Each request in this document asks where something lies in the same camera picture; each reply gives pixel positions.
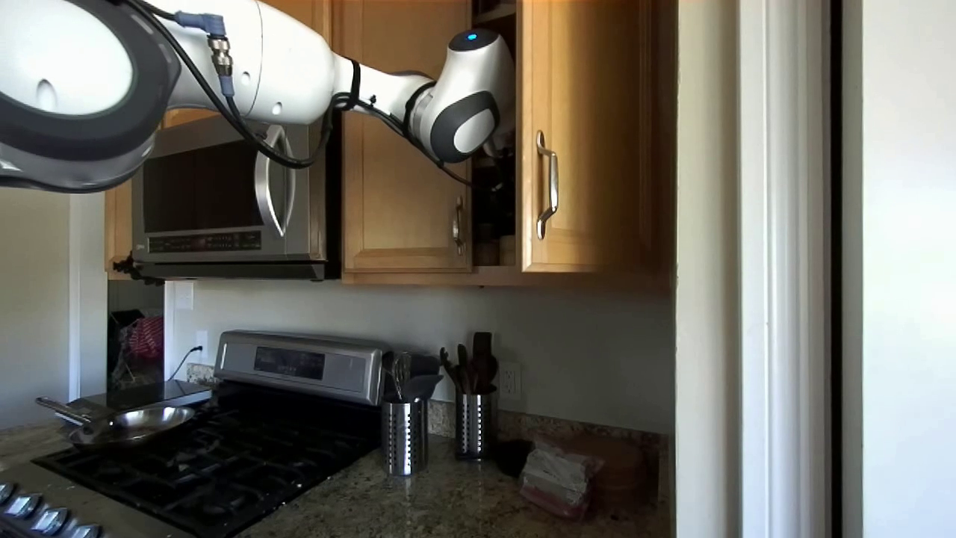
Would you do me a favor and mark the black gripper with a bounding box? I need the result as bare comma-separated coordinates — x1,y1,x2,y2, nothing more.
473,146,517,238

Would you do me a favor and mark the steel cupboard door handle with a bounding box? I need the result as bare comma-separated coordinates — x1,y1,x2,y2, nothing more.
449,192,469,250
532,128,563,243

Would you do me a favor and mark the tall wooden cupboard door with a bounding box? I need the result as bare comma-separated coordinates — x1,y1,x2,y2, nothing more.
517,0,666,279
340,0,479,280

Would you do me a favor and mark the dark object with pink patch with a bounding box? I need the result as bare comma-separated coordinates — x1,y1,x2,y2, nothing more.
104,309,167,406

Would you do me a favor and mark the dark wooden spatula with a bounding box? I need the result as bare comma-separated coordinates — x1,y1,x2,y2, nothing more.
469,330,503,394

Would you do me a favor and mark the brown wooden spoon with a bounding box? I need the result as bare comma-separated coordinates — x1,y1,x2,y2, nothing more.
438,343,473,394

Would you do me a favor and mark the metal spatula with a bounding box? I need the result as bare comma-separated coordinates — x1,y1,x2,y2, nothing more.
403,349,445,406

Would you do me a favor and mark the metal ladle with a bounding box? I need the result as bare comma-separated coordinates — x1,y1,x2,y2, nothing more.
379,349,414,406

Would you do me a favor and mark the perforated steel utensil holder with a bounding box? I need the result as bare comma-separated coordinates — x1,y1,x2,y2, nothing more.
458,388,503,460

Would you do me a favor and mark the shiny steel utensil holder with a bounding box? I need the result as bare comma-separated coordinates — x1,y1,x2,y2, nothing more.
382,397,432,478

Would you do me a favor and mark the small black bowl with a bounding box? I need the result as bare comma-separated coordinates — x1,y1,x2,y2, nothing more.
494,436,535,478

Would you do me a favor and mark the stainless steel microwave oven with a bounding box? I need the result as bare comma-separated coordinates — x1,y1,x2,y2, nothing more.
131,113,343,283

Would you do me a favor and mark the zip bag with white packets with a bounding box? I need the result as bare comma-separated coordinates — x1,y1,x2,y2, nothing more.
517,443,606,521

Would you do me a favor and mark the round wooden board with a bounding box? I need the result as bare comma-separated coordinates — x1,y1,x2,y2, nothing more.
551,431,660,516

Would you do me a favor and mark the black gas stove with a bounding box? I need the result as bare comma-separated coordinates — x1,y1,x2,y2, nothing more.
0,330,396,538

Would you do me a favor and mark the steel frying pan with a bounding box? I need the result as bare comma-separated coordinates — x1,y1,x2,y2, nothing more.
33,394,200,448

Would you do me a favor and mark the wooden wall cupboard unit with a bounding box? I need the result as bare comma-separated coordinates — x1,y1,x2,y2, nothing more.
101,0,681,294

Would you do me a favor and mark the curved silver microwave handle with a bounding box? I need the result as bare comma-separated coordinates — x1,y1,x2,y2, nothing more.
252,146,299,238

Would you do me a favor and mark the white door frame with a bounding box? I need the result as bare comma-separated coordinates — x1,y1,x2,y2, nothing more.
675,0,835,538

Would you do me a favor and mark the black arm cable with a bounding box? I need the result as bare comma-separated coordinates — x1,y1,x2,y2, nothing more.
116,0,473,192

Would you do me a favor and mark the white wall switch plate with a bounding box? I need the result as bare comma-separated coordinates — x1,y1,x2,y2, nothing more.
167,280,200,313

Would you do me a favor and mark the white wall outlet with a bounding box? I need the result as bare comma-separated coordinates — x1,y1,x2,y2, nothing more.
187,330,215,373

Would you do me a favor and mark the thin appliance power cord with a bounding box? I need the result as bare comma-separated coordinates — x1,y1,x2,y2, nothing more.
166,342,206,388

